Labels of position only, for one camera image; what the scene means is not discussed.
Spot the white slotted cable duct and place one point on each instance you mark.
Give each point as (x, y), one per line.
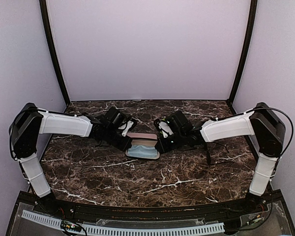
(88, 229)

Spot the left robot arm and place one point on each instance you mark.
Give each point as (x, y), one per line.
(111, 127)

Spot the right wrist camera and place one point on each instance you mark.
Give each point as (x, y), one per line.
(162, 126)

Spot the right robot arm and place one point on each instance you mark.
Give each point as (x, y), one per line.
(262, 122)

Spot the pink glasses case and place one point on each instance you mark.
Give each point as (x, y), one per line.
(142, 135)

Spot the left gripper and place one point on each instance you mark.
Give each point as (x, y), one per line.
(124, 145)

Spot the black sunglasses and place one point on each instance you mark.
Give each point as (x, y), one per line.
(213, 154)

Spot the black frame post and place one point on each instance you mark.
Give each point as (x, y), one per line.
(244, 51)
(52, 50)

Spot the black glasses case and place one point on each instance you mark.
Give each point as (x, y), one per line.
(146, 142)

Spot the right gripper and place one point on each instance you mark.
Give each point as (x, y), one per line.
(164, 148)

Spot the right black frame post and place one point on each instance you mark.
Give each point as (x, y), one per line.
(244, 51)

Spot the left black frame post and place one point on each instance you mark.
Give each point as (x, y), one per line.
(52, 50)

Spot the black table front rail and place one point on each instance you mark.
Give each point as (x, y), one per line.
(229, 211)

